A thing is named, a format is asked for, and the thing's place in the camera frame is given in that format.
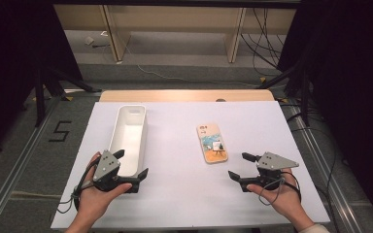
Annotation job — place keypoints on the black metal stand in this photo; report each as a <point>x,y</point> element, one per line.
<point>304,93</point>
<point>40,97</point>

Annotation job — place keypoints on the black curtain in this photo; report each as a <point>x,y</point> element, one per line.
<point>353,81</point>
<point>13,64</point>

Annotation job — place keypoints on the white board table cover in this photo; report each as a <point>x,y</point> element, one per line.
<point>181,187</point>

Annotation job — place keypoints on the light wooden shelf unit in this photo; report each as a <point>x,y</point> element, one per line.
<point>175,19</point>

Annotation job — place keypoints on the person's right hand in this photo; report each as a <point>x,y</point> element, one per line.
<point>288,200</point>

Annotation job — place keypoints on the small white scrap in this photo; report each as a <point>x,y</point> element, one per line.
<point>89,40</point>

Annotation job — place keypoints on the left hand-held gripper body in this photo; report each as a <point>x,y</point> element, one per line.
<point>106,166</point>

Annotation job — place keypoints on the white plastic storage box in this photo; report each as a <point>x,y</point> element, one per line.
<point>128,136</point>

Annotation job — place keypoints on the aluminium floor rail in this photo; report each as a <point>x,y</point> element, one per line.
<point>16,168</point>
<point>323,168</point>

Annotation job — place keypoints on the person's left hand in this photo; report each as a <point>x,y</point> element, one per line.
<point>94,202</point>

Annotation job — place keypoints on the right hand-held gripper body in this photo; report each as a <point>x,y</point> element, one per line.
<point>273,161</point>

